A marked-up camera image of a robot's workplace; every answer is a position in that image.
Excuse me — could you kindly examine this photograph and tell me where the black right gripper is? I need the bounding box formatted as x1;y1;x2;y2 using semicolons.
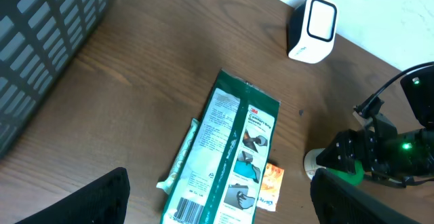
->
316;113;433;187

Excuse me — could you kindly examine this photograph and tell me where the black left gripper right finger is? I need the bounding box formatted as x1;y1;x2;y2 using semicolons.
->
310;168;417;224

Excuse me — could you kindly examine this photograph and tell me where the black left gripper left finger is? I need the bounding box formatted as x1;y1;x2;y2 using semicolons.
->
20;167;130;224

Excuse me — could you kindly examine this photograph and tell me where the green lid jar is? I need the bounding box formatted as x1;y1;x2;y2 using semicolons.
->
303;148;365;186

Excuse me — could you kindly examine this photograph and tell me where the orange tissue pack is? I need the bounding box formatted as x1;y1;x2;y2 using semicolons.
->
256;163;284;212

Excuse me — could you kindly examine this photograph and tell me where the green 3M gloves package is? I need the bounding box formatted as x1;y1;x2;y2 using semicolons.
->
161;70;280;224

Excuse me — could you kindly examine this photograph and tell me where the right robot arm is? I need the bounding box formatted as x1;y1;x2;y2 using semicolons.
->
315;62;433;188

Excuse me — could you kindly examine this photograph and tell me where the white barcode scanner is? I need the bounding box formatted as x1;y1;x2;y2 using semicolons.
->
288;0;338;64

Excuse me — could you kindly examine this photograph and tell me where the grey plastic mesh basket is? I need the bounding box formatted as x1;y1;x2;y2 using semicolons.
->
1;0;109;155

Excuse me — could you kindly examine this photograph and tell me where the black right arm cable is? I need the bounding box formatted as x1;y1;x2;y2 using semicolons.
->
353;60;434;119

